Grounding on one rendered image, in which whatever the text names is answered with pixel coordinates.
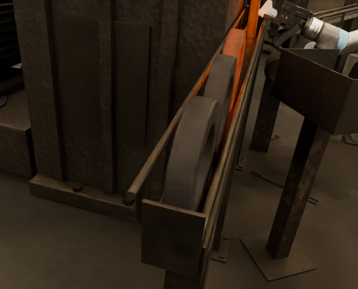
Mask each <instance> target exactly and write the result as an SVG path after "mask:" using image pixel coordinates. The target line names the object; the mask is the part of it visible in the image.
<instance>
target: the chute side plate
mask: <svg viewBox="0 0 358 289"><path fill-rule="evenodd" d="M266 25H267V22H266V23H265V27H264V29H263V32H262V36H261V40H260V42H259V47H258V50H257V54H256V57H255V60H254V65H253V68H252V71H251V75H250V78H249V82H248V85H247V88H246V93H245V98H244V99H243V103H242V107H241V110H240V113H239V117H238V121H237V125H236V127H235V131H234V135H233V141H232V143H231V147H230V149H229V153H228V156H227V159H226V163H225V167H224V169H223V173H222V177H221V181H220V184H219V188H218V191H217V195H216V198H215V202H214V206H213V209H212V212H211V216H210V222H209V225H208V229H207V233H206V235H205V237H204V240H203V244H202V249H201V253H200V260H199V267H198V274H197V279H196V285H195V289H200V285H201V282H202V278H203V274H204V269H205V266H206V261H207V255H208V250H209V247H210V243H211V239H212V236H213V232H214V228H215V225H216V224H217V219H218V215H219V211H220V208H221V204H222V200H223V195H224V192H225V188H226V184H227V180H228V177H229V172H230V168H231V164H232V161H233V157H234V153H235V148H236V145H237V142H238V137H239V133H240V130H241V125H242V121H243V117H244V114H245V110H246V106H247V101H248V97H249V92H250V88H251V86H252V83H253V78H254V74H255V70H256V67H257V63H258V59H259V54H260V51H261V48H262V43H263V38H264V34H265V30H266V29H265V28H266Z"/></svg>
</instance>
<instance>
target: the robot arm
mask: <svg viewBox="0 0 358 289"><path fill-rule="evenodd" d="M291 4H292V5H291ZM272 5H273V3H272V1H271V0H268V1H266V3H265V4H264V5H263V6H262V8H261V9H259V12H258V15H259V16H261V17H263V18H265V19H267V20H269V21H271V22H274V23H275V24H276V25H278V26H281V27H283V28H287V30H286V31H285V32H283V33H282V34H281V35H280V36H277V37H275V38H274V39H273V40H272V45H273V47H274V48H276V47H279V46H280V45H281V44H282V43H283V42H284V41H286V40H287V39H288V38H290V37H291V36H292V35H294V34H295V33H297V32H298V31H299V30H300V32H299V35H301V36H303V37H305V38H307V39H309V40H311V41H314V42H310V43H308V44H307V45H306V46H305V48H304V49H339V53H338V55H341V54H344V53H348V52H351V51H354V50H358V30H355V31H353V32H349V33H348V32H346V31H345V30H342V29H340V28H337V27H335V26H333V25H330V24H328V23H326V22H323V21H321V20H319V19H317V18H314V17H313V18H312V15H313V14H314V13H313V12H311V11H309V10H306V9H304V8H301V7H299V6H297V5H295V4H293V3H290V2H288V1H285V2H284V4H283V5H282V6H281V8H280V12H279V14H278V16H276V15H277V10H276V9H274V8H273V7H272ZM301 21H302V22H303V23H302V22H301Z"/></svg>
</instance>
